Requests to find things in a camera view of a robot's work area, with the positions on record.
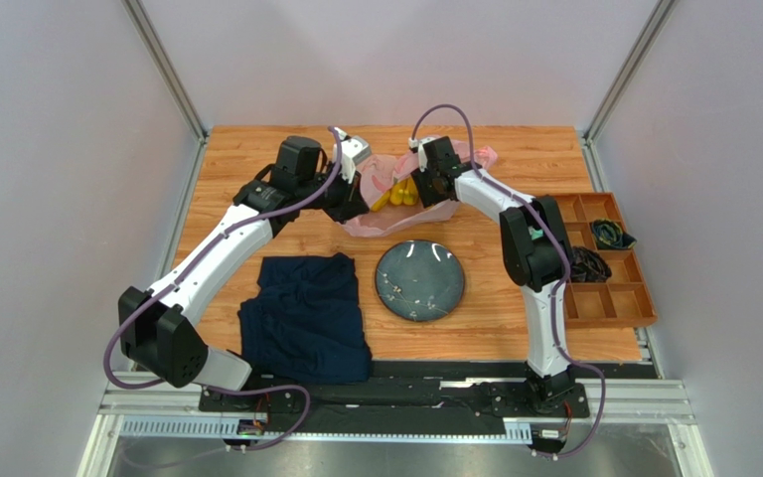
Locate dark green rolled sock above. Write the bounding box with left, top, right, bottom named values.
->
left=591, top=219, right=638, bottom=250

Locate pink plastic bag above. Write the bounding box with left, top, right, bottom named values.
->
left=341, top=152, right=460, bottom=239

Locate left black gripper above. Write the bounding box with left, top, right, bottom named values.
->
left=298, top=162, right=370, bottom=227

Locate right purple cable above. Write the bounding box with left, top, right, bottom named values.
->
left=410, top=104, right=608, bottom=460

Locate black rolled sock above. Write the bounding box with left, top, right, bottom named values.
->
left=570, top=246, right=612, bottom=283

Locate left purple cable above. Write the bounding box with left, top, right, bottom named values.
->
left=102, top=126, right=346, bottom=455

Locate brown wooden compartment tray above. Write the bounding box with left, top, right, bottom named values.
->
left=554, top=193, right=658, bottom=329

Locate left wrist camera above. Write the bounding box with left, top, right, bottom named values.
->
left=334, top=134, right=372, bottom=184

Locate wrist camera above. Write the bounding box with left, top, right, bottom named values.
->
left=334, top=134, right=372, bottom=184
left=408, top=137, right=432, bottom=171

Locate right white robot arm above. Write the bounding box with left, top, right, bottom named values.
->
left=408, top=137, right=574, bottom=401

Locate yellow banana bunch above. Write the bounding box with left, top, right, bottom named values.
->
left=371, top=177, right=420, bottom=212

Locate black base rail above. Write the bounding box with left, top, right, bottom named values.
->
left=198, top=362, right=593, bottom=438

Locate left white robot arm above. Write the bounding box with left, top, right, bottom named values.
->
left=103, top=127, right=372, bottom=392

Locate navy blue cloth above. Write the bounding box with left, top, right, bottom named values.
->
left=237, top=253, right=373, bottom=385

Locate purple cable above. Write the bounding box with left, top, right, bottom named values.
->
left=410, top=104, right=608, bottom=460
left=102, top=126, right=346, bottom=455

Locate teal white sock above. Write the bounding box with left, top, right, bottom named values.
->
left=529, top=227, right=543, bottom=240

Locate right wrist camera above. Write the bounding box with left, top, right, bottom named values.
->
left=408, top=137, right=432, bottom=171

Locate dark blue-grey ceramic plate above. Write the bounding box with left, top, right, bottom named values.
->
left=375, top=239, right=465, bottom=323

